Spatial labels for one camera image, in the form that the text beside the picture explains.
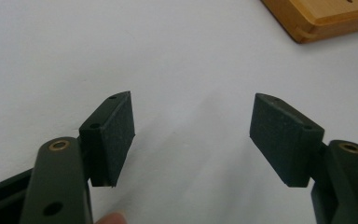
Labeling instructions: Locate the wooden picture frame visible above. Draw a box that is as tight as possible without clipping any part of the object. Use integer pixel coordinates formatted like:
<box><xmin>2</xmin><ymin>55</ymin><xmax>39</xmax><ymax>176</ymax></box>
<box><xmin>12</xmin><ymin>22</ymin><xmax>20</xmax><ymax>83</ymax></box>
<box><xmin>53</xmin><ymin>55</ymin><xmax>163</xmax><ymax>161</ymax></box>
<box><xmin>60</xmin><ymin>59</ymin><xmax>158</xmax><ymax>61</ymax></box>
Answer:
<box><xmin>260</xmin><ymin>0</ymin><xmax>358</xmax><ymax>45</ymax></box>

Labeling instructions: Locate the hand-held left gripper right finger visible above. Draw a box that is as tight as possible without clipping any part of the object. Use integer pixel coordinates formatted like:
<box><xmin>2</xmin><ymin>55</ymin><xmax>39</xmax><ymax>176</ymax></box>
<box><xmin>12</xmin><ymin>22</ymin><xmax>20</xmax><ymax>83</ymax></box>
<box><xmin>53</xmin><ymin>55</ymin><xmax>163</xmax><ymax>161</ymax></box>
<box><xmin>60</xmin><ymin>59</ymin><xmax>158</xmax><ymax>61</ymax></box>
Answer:
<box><xmin>249</xmin><ymin>92</ymin><xmax>325</xmax><ymax>189</ymax></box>

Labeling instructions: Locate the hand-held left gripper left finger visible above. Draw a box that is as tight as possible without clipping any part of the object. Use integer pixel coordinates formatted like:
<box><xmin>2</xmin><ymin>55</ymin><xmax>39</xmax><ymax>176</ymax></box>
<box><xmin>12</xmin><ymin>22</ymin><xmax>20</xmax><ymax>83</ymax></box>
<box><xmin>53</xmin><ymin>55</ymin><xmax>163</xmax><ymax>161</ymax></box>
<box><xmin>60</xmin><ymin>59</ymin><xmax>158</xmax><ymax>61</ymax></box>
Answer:
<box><xmin>78</xmin><ymin>91</ymin><xmax>136</xmax><ymax>189</ymax></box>

